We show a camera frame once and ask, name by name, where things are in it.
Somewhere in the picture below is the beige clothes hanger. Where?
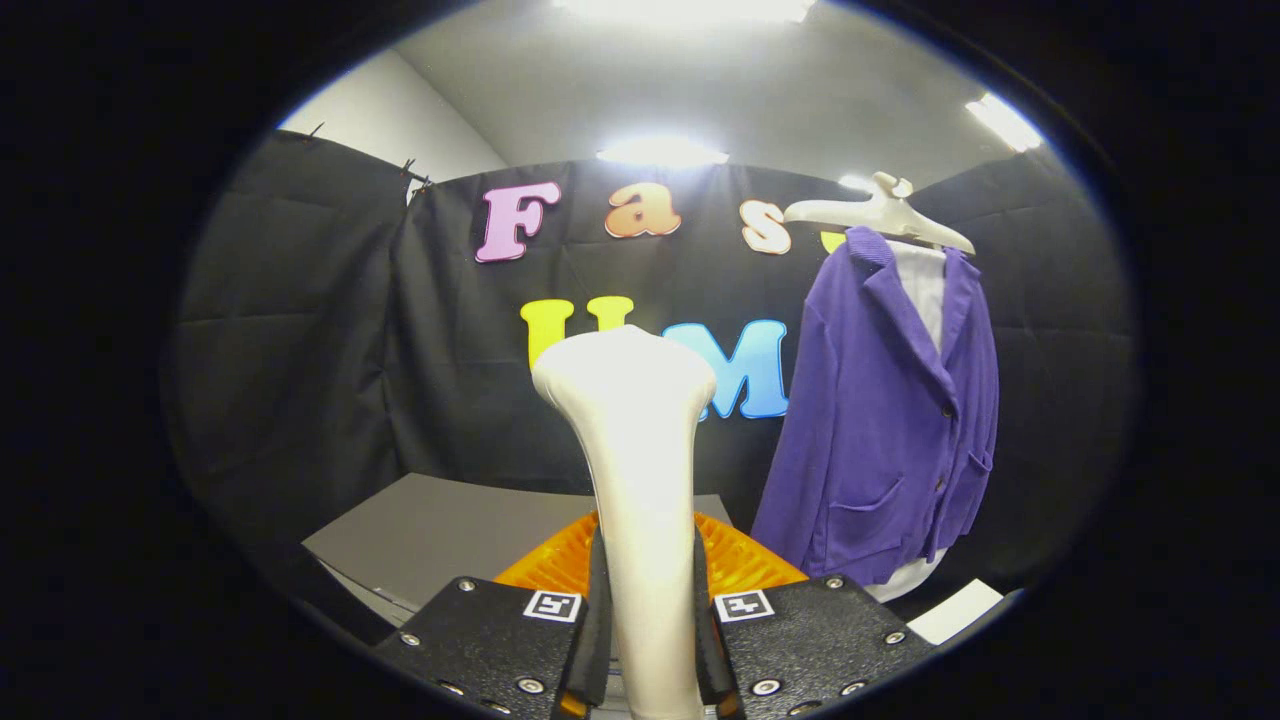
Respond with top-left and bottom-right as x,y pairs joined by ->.
783,172 -> 976,256

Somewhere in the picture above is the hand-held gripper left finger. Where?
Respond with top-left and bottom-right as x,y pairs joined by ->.
372,512 -> 613,720

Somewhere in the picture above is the white paper sheet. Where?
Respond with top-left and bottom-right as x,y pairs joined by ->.
908,578 -> 1004,646

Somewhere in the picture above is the white undershirt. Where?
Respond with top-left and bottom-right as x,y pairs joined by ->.
865,240 -> 951,603

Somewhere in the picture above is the purple corduroy jacket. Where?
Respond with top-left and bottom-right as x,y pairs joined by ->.
750,226 -> 1001,589

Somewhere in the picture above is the white garment steamer with hose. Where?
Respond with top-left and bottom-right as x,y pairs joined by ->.
531,325 -> 719,720

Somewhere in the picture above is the grey cabinet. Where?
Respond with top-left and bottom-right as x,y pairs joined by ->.
302,472 -> 736,641

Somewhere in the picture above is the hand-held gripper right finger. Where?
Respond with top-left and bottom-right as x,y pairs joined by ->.
693,512 -> 936,720

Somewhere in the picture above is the black backdrop cloth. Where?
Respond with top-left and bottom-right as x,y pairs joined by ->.
165,128 -> 431,561
390,160 -> 871,531
900,145 -> 1141,601

